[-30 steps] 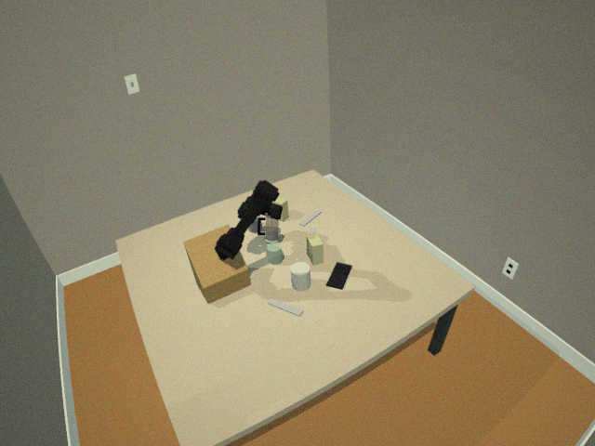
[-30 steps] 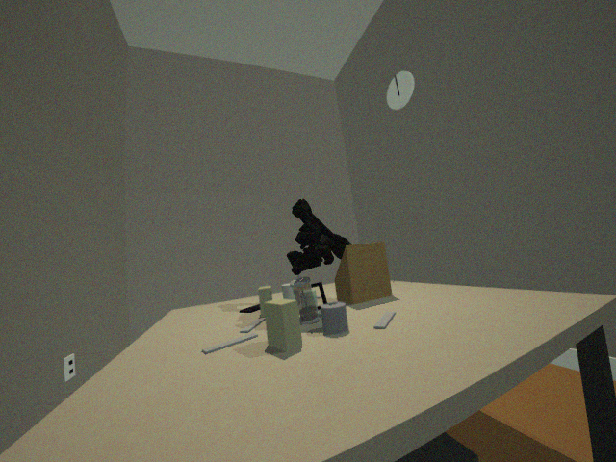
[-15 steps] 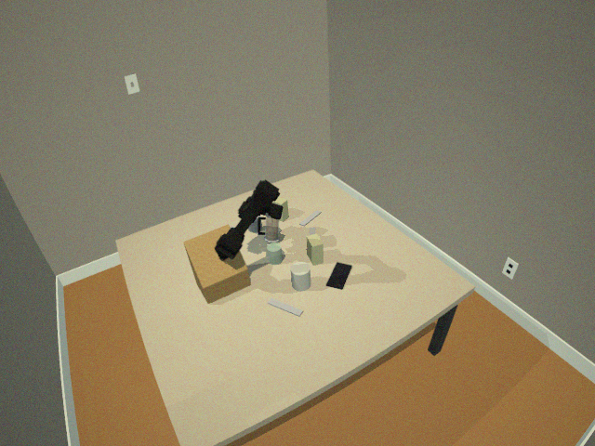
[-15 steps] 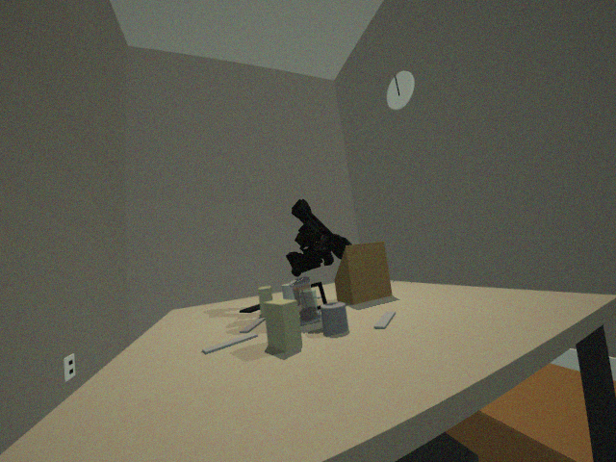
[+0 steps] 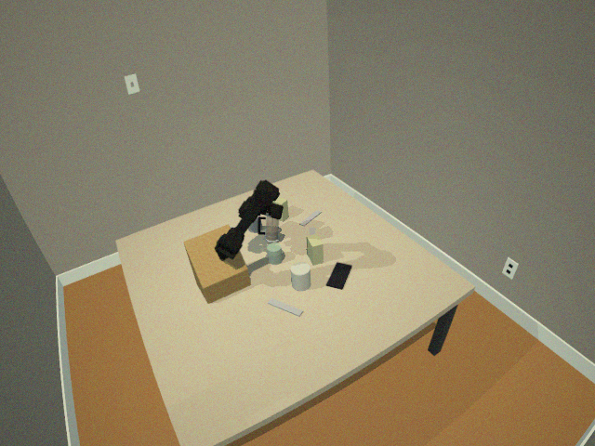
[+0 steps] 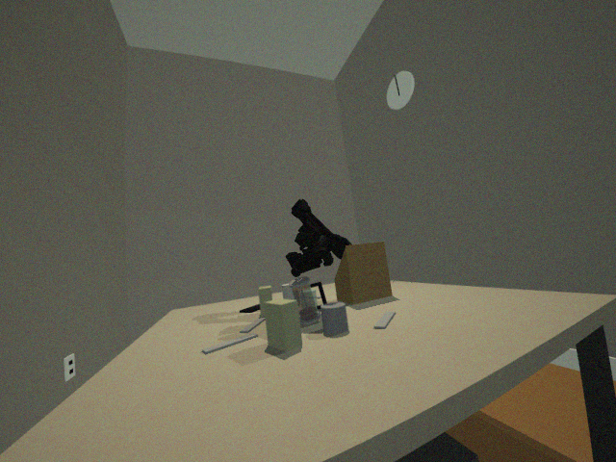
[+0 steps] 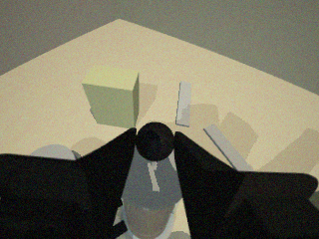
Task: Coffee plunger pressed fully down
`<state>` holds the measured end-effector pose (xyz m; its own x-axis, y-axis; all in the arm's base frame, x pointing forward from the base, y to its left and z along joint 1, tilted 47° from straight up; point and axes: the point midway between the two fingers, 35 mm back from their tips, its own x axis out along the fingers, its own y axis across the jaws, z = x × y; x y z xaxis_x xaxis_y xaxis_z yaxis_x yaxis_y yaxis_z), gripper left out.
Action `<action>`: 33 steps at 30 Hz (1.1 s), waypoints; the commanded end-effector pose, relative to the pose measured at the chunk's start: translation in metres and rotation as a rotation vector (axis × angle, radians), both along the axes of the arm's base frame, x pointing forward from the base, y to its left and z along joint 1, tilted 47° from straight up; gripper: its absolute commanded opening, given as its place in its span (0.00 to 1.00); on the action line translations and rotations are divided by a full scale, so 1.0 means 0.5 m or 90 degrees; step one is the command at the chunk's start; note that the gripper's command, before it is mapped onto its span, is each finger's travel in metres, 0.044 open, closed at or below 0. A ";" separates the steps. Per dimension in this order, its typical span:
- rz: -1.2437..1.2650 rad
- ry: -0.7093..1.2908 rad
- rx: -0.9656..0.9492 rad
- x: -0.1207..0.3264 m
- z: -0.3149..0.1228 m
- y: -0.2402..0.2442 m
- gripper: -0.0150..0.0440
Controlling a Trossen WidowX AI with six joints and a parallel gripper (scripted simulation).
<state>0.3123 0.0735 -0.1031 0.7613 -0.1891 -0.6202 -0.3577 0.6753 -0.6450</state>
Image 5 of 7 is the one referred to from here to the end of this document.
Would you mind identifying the black flat rectangular pad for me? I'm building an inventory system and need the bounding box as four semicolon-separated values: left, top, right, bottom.
326;262;352;290

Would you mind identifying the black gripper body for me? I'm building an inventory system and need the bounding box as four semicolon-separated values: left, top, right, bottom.
258;204;283;219

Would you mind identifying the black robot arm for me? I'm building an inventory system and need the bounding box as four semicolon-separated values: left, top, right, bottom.
215;179;280;261

